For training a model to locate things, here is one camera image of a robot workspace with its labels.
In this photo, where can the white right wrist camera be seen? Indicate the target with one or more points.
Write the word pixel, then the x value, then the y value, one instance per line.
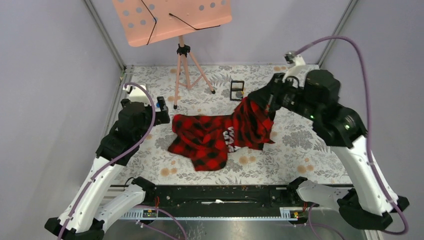
pixel 296 64

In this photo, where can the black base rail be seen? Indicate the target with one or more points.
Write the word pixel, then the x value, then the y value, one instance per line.
pixel 222 201

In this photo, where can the red black plaid shirt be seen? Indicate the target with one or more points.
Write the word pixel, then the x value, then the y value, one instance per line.
pixel 208 140

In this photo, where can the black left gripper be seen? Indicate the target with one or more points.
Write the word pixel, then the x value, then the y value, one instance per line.
pixel 161 117

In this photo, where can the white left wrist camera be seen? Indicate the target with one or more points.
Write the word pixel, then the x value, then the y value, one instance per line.
pixel 137 94

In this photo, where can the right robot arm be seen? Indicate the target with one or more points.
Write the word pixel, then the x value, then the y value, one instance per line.
pixel 369 204

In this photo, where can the small round brooch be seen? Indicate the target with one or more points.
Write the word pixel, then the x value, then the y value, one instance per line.
pixel 239 94

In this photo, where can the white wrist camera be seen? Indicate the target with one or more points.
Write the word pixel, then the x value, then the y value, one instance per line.
pixel 296 64
pixel 137 94

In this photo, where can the pink music stand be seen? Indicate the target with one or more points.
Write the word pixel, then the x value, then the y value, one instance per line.
pixel 149 21

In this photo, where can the black brooch holder frame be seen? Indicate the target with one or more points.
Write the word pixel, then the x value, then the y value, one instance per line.
pixel 235 86

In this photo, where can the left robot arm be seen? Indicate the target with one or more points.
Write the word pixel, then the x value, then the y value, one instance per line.
pixel 86 218

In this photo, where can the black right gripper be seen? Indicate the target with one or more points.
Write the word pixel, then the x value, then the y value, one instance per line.
pixel 268 92

